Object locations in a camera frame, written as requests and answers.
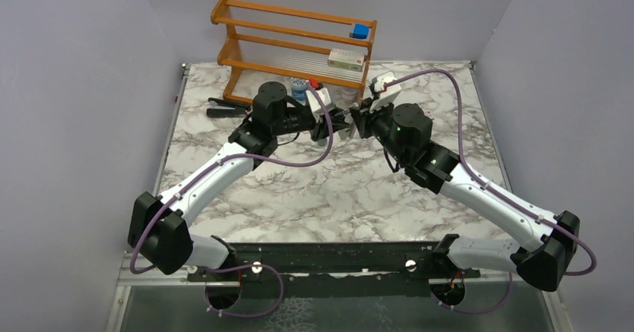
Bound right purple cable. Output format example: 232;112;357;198
391;68;598;316

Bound silver chrome stapler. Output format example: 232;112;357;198
338;114;357;141

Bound blue box on shelf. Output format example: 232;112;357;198
348;23;370;40

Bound orange wooden shelf rack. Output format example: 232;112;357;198
210;0;378;103

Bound white green staples carton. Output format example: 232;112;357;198
327;49;365;72

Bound clear plastic jar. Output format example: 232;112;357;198
340;87;359;104

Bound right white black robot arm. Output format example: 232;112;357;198
351;100;580;292

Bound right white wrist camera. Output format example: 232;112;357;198
369;71;401;113

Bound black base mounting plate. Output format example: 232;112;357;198
187;239;480;304

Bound aluminium frame rail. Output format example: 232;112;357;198
107;256;572;331

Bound purple cable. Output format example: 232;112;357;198
391;68;598;316
129;84;335;275

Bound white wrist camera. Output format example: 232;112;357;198
306;79;336;122
369;71;401;113

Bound black stapler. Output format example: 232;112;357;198
206;97;251;118

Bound blue white plastic jar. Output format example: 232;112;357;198
290;77;307;104

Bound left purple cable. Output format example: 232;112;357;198
129;84;335;275

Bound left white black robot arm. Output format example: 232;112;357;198
128;82;347;280

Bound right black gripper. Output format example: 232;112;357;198
351;93;409;165

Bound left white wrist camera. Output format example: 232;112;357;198
306;79;336;122

